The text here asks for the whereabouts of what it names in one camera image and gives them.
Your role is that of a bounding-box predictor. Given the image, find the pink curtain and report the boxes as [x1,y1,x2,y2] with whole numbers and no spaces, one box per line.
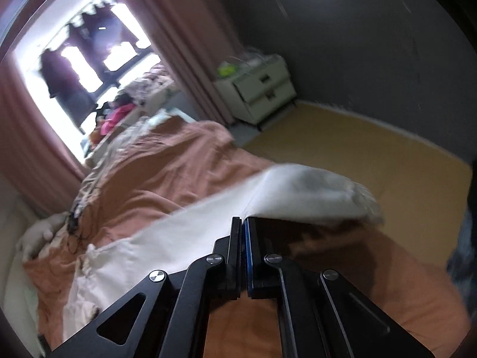
[0,60,88,217]
[104,0,239,125]

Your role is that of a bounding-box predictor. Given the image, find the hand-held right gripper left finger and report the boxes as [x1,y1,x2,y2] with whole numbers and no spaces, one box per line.
[48,216,247,358]

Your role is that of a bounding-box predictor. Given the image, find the dark hanging clothes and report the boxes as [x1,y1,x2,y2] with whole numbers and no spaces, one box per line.
[39,7,150,110]

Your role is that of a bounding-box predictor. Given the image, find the green object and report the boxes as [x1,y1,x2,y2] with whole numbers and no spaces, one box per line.
[218,61,239,78]

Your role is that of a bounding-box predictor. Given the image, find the white padded headboard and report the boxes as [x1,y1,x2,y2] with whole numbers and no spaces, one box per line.
[0,175,41,347]

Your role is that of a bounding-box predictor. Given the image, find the orange blanket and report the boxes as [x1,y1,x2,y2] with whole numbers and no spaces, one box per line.
[22,117,472,358]

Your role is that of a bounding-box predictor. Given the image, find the floral patterned cloth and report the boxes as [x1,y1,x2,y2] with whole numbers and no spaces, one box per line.
[123,63,176,109]

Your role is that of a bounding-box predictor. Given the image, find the bright window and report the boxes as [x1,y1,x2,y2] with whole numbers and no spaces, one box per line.
[11,0,155,165]

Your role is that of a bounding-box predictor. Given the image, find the white nightstand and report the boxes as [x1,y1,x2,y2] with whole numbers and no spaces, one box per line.
[213,54,298,131]

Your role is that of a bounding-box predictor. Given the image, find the pink cloth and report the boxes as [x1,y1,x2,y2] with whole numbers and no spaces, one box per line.
[99,104,134,135]

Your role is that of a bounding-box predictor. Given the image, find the white garment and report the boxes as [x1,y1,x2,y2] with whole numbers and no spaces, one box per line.
[61,164,386,340]

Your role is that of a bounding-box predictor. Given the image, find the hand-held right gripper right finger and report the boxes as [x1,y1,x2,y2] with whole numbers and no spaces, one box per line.
[243,216,436,358]

